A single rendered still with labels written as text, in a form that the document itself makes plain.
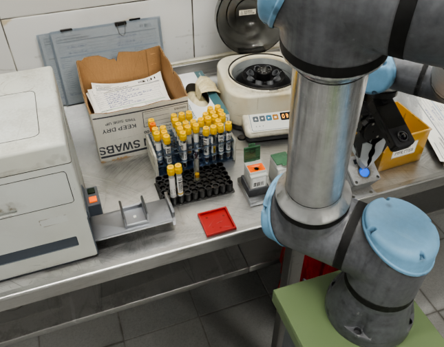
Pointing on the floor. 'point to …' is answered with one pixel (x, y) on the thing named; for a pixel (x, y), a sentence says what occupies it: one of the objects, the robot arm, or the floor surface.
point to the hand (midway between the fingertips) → (366, 166)
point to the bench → (173, 237)
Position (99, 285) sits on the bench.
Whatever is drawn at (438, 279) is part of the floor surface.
